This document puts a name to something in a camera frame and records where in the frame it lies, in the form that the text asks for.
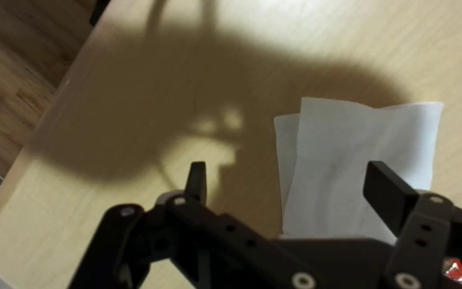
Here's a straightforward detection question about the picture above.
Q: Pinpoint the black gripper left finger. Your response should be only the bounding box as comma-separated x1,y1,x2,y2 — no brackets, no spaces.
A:
184,162,206,203

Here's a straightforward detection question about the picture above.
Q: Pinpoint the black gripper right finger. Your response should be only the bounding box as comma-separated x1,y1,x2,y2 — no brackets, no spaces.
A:
362,160,418,234

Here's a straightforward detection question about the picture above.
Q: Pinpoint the white paper napkin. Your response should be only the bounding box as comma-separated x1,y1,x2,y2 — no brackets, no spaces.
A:
274,96,442,244

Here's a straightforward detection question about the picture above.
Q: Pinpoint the red snack wrapper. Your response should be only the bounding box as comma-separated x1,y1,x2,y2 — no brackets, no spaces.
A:
442,258,462,284

